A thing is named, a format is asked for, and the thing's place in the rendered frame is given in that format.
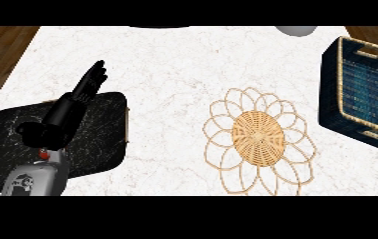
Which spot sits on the black square placemat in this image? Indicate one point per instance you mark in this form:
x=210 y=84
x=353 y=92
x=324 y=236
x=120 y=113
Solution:
x=101 y=133

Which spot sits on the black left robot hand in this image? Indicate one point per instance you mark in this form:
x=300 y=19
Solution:
x=64 y=116

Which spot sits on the wicker flower-shaped placemat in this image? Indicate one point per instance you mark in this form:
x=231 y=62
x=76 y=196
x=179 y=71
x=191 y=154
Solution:
x=259 y=138

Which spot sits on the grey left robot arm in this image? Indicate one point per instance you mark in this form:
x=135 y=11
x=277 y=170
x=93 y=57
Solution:
x=37 y=174

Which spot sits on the grey rounded object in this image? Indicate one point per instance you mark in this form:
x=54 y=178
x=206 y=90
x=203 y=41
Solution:
x=296 y=30

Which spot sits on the dark blue woven basket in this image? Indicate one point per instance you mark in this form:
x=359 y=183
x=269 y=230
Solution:
x=356 y=89

